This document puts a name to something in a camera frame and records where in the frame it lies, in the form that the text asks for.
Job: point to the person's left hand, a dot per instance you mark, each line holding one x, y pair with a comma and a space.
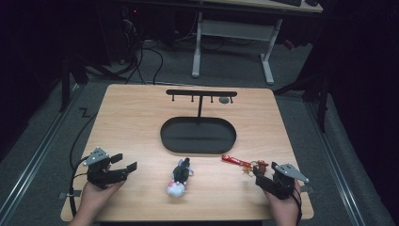
95, 197

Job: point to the grey round table grommet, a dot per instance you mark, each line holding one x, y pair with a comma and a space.
224, 100

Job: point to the black key rack with tray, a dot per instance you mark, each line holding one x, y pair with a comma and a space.
198, 135

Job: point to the person's right hand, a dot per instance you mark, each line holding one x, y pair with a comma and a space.
285, 208

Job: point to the white-legged desk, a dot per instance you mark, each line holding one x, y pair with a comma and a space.
233, 29

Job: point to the small red object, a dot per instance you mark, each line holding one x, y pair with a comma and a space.
289, 44

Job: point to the metal floor rail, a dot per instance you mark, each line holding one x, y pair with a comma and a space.
37, 153
337, 166

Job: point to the black keyboard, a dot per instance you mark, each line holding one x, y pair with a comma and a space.
287, 2

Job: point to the black metal stand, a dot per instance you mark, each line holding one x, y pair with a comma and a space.
70, 78
313, 91

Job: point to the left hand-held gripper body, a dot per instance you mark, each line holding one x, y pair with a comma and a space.
101, 175

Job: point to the grey and white plush toy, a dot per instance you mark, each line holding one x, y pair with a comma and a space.
180, 178

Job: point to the black computer mouse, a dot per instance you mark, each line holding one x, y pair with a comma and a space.
311, 2

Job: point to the grey table bracket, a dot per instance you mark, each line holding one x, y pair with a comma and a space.
67, 195
308, 189

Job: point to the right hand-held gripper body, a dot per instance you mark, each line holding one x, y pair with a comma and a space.
282, 185

